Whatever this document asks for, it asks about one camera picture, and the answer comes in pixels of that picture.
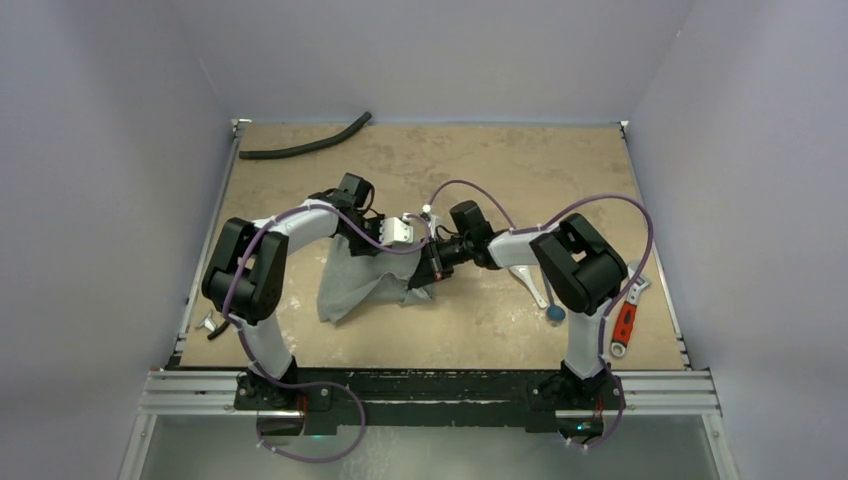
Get grey cloth napkin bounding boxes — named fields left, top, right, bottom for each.
left=316, top=237, right=435, bottom=324

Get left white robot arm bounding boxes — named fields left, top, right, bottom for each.
left=201, top=173, right=383, bottom=409

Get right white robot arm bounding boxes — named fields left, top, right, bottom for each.
left=408, top=200, right=627, bottom=407

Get black foam tube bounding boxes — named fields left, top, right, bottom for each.
left=238, top=111, right=373, bottom=162

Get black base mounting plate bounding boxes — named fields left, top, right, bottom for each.
left=234, top=366, right=623, bottom=437

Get small silver metal clip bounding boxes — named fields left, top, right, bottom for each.
left=194, top=309, right=218, bottom=333

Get red adjustable wrench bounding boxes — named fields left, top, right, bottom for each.
left=610, top=260, right=651, bottom=359

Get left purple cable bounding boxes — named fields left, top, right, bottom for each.
left=221, top=203, right=435, bottom=463

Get purple cable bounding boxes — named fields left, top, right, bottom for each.
left=221, top=203, right=435, bottom=463
left=423, top=180, right=656, bottom=452

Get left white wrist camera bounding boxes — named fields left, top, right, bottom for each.
left=379, top=217, right=415, bottom=248

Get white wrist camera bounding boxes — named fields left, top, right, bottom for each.
left=379, top=217, right=415, bottom=248
left=420, top=204, right=441, bottom=239

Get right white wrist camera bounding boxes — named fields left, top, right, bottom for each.
left=420, top=204, right=441, bottom=239

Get black handled pliers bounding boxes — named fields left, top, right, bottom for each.
left=207, top=324, right=229, bottom=341

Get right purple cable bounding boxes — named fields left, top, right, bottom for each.
left=423, top=180, right=656, bottom=452

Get aluminium frame rail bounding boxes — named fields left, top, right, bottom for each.
left=138, top=371, right=721, bottom=416

